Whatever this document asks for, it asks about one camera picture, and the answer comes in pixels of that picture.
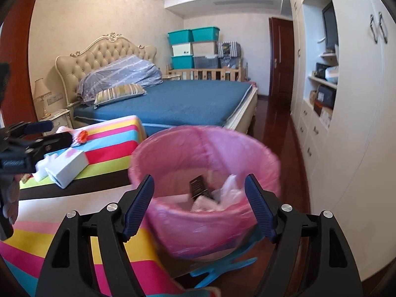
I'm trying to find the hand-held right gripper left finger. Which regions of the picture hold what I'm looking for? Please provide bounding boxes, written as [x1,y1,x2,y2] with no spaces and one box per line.
[35,174,155,297]

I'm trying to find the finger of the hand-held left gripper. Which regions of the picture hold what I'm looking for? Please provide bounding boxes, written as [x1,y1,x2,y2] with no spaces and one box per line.
[6,120,54,137]
[9,132,74,159]

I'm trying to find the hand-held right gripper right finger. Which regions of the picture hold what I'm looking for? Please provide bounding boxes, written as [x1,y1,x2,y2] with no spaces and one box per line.
[244,173,363,297]

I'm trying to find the white printed plastic bag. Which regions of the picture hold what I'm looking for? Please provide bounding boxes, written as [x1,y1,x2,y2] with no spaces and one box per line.
[213,175,245,211]

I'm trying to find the bin with pink liner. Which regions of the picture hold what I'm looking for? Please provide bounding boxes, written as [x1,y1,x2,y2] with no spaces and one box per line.
[128,125,282,260]

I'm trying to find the small black box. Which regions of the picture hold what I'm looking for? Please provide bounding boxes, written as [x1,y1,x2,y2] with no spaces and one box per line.
[189,176,215,205]

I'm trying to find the person's left hand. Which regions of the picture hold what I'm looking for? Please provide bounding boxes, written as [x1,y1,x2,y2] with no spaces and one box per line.
[0,173,22,227]

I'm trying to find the pink foam net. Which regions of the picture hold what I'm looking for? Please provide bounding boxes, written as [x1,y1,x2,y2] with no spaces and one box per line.
[56,126,89,147]

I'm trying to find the cream nightstand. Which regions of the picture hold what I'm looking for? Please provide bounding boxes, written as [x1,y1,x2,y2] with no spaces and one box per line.
[39,109,75,130]

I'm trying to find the crumpled white tissue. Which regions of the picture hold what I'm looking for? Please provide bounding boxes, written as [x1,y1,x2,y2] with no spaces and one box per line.
[32,156,56,182]

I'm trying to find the white cardboard box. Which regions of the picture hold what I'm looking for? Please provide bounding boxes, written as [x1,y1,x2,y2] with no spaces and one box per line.
[45,150,89,189]

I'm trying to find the beige table lamp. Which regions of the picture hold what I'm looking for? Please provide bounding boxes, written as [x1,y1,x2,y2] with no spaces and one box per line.
[32,78,53,120]

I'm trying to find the blue plastic object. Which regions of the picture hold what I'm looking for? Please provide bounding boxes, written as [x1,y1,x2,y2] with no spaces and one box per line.
[189,226,263,288]

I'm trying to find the striped pillow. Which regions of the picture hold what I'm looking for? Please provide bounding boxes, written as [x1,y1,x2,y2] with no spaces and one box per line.
[94,83,147,109]

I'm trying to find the grey-blue duvet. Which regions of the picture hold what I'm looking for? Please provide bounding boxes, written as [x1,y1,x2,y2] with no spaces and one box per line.
[76,55,163,106]

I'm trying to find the beige tufted headboard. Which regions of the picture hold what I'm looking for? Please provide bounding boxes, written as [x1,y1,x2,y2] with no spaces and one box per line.
[55,32,158,106]

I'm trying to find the bed with blue sheet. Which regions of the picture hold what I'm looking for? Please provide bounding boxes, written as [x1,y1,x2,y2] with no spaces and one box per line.
[73,80,259,130]

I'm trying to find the black safe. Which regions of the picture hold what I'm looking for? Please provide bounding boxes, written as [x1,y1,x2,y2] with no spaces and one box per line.
[316,84,337,109]

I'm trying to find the cream wardrobe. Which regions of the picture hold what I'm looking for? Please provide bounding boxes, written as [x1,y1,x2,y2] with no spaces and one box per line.
[289,0,396,285]

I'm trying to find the wooden crib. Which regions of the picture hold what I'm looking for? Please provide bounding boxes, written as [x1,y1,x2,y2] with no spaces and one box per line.
[167,63,249,82]

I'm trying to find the dark printed carton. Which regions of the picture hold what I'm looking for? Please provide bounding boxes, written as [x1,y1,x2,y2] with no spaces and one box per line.
[220,57,241,69]

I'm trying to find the dark wooden door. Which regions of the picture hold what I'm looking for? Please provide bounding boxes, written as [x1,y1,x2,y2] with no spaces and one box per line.
[269,16,294,98]

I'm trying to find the teal storage box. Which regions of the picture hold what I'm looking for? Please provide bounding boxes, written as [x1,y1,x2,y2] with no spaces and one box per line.
[192,27,221,42]
[168,30,194,45]
[171,56,195,69]

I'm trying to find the white shelf box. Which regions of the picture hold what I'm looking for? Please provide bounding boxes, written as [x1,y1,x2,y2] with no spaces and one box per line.
[323,66,339,82]

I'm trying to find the clear grey storage box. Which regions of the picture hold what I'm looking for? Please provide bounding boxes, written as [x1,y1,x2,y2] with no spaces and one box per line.
[193,55,220,69]

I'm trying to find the white storage box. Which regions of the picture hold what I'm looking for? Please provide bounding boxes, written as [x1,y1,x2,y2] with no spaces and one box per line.
[172,43,194,57]

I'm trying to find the clear beige storage box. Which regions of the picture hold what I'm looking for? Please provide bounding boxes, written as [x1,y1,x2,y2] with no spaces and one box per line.
[192,41,217,56]

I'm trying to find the black television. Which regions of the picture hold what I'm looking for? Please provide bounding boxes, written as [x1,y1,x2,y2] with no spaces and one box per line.
[322,1,339,51]

